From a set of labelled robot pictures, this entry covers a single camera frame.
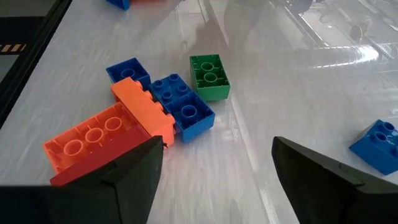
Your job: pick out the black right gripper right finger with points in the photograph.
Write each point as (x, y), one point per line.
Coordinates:
(342, 202)

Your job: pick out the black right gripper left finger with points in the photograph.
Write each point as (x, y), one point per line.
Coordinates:
(93, 202)

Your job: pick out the red long brick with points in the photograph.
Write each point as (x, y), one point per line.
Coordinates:
(93, 165)

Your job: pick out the orange long brick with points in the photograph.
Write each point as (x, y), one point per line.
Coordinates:
(143, 107)
(93, 137)

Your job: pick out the blue small brick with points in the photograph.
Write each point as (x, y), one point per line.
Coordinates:
(171, 88)
(376, 146)
(191, 116)
(127, 73)

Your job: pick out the blue sloped brick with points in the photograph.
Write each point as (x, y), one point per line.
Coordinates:
(119, 3)

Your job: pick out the green medium brick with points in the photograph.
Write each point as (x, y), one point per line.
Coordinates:
(210, 77)

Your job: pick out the black aluminium table frame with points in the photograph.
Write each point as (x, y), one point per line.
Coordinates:
(31, 59)

